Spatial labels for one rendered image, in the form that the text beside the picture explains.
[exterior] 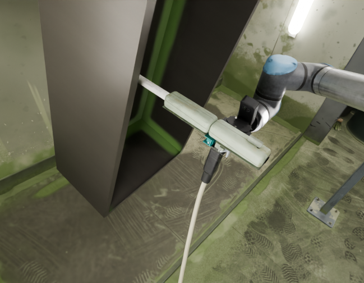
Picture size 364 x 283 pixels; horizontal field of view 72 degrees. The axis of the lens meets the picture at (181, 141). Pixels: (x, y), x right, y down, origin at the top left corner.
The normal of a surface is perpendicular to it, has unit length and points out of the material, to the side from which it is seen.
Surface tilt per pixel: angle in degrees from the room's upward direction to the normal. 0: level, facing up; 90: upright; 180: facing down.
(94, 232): 0
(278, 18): 90
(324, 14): 90
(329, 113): 90
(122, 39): 90
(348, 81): 60
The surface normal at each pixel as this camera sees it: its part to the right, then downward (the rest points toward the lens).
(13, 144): 0.69, 0.05
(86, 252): 0.15, -0.73
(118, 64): -0.60, 0.47
